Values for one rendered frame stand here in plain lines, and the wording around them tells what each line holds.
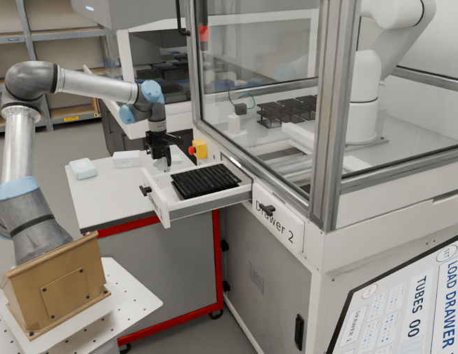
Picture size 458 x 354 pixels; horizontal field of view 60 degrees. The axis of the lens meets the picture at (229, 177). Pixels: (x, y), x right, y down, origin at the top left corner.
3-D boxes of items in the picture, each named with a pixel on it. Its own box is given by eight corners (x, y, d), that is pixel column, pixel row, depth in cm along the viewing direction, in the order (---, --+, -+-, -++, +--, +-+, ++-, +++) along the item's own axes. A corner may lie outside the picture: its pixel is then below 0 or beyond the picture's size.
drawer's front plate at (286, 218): (298, 253, 120) (299, 223, 115) (252, 209, 143) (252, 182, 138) (302, 252, 120) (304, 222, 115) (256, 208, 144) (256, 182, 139)
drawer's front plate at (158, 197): (165, 229, 133) (162, 201, 129) (144, 192, 157) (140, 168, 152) (170, 227, 134) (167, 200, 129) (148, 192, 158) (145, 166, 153)
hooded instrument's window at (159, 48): (128, 120, 212) (115, 31, 191) (84, 64, 357) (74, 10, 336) (305, 91, 254) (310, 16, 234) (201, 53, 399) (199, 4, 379)
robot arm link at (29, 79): (9, 42, 117) (161, 76, 144) (5, 64, 125) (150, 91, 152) (8, 76, 113) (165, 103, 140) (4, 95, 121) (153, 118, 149)
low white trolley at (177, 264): (112, 366, 180) (79, 227, 146) (92, 283, 231) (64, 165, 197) (227, 322, 202) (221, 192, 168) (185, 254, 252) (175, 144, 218)
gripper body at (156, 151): (146, 155, 170) (142, 129, 165) (164, 151, 175) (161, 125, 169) (154, 161, 165) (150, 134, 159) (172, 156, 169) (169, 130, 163)
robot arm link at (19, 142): (-8, 230, 106) (5, 63, 125) (-12, 244, 118) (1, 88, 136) (41, 231, 113) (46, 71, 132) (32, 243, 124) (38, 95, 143)
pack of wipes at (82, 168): (98, 175, 185) (96, 167, 183) (77, 181, 181) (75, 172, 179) (89, 164, 197) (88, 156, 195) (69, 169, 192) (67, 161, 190)
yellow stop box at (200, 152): (197, 160, 179) (196, 145, 176) (191, 154, 185) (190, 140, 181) (207, 158, 181) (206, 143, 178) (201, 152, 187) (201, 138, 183)
